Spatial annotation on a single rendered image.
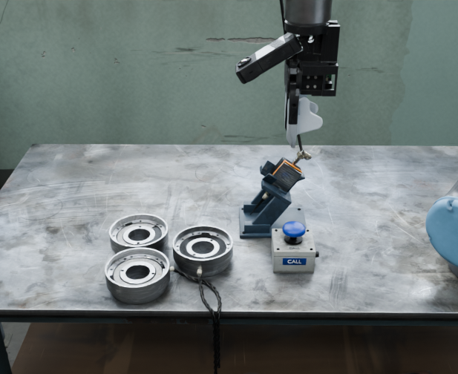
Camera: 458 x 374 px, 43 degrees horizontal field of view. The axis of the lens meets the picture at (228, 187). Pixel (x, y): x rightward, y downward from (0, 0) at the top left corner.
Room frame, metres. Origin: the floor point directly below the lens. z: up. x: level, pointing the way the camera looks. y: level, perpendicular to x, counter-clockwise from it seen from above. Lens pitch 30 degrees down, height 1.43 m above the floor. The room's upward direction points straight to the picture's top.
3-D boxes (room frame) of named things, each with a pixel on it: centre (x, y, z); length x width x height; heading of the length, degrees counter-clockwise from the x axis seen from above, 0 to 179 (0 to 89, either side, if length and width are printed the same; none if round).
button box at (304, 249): (0.83, -0.12, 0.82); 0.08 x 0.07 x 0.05; 89
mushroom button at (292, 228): (0.83, -0.11, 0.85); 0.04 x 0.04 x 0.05
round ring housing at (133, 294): (0.77, 0.15, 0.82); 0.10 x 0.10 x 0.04
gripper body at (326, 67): (0.95, -0.13, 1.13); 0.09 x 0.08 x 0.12; 89
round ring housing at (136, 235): (0.87, 0.16, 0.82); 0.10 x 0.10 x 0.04
